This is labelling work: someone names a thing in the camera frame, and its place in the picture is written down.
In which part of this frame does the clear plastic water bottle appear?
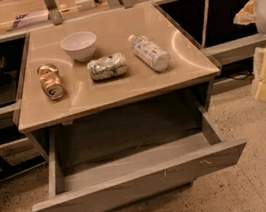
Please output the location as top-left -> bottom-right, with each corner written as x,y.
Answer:
128,35 -> 171,72

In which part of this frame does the white ceramic bowl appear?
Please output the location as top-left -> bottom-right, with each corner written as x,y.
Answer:
61,31 -> 97,62

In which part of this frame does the grey drawer cabinet with top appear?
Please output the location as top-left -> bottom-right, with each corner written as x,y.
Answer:
18,5 -> 241,212

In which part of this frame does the black cable under bench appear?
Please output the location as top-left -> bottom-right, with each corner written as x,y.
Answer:
227,70 -> 254,83

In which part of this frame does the crumpled green white chip bag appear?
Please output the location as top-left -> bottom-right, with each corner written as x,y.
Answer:
87,52 -> 128,81

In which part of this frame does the thin wooden pole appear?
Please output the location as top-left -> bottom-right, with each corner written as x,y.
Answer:
201,0 -> 210,49

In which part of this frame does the crushed golden soda can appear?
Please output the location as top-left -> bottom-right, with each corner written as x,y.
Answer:
37,63 -> 66,100

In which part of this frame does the grey top drawer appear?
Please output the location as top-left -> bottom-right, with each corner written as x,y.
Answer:
16,81 -> 256,212

